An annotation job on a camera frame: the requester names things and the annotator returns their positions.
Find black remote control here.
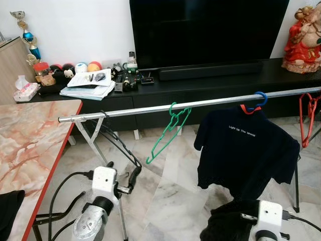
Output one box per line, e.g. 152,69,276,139
114,75,139,92

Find small black electronic device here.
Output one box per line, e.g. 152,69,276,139
139,71,155,86

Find stack of white papers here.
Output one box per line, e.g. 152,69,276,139
59,68,117,100

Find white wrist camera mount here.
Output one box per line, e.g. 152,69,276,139
91,166,119,204
255,199,284,241

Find blue plastic hanger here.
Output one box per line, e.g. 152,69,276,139
247,91,268,112

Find red laughing buddha statue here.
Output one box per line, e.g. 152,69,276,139
281,4,321,75

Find red plastic hanger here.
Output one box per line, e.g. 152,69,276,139
299,91,320,149

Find black plush toy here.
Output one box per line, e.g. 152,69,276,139
50,63,76,84

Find silver metal clothes rack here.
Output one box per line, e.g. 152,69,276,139
58,86,321,241

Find gold and blue trophy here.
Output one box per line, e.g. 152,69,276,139
10,10,42,64

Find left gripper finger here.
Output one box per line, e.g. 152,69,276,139
128,166,143,189

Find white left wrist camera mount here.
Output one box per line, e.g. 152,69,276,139
91,166,119,204

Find jar with red lid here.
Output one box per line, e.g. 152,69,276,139
33,61,55,86

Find large black flat television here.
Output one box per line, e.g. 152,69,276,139
129,0,291,70

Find white and blue ball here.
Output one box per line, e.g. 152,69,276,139
74,61,89,74

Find yellow and red ball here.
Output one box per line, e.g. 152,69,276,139
87,60,103,73

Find small clear bottle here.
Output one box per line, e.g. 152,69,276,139
126,51,139,71

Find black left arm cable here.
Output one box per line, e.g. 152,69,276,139
47,170,96,241

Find green wire hanger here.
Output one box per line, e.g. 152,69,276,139
145,102,193,165

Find navy blue t-shirt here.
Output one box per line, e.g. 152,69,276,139
193,104,301,200

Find tissue pack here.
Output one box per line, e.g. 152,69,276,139
13,75,41,103

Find black hooded garment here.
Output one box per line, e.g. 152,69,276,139
0,189,26,241

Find black wire hanger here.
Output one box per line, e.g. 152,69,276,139
99,110,144,169

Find marble pattern folding table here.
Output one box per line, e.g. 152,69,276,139
0,99,84,241

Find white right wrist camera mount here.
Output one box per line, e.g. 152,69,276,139
255,199,284,241

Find light wooden cabinet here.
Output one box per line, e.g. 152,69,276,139
0,36,26,105

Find black soundbar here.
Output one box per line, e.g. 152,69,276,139
158,61,264,81

